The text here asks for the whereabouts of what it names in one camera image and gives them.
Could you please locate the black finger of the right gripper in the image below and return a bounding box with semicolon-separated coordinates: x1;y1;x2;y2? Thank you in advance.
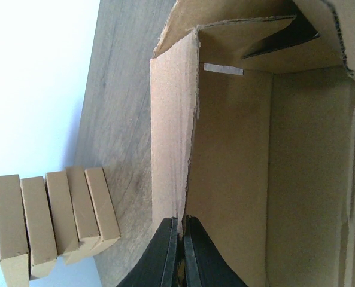
241;16;320;59

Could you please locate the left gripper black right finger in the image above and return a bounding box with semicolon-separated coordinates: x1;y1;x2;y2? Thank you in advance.
183;216;247;286

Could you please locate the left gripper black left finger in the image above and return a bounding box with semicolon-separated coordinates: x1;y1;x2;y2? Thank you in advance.
119;217;178;287

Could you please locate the brown cardboard box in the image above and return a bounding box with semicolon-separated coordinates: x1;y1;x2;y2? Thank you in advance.
150;1;355;286

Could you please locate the bottom folded cardboard box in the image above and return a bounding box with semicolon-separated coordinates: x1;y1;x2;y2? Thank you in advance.
84;167;121;256

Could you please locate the folded cardboard box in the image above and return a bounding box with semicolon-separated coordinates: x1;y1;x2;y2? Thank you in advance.
45;171;79;265
84;167;121;256
65;166;100;264
20;176;58;279
0;175;29;286

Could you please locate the top folded cardboard box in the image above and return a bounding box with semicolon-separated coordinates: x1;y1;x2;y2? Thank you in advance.
0;175;29;286

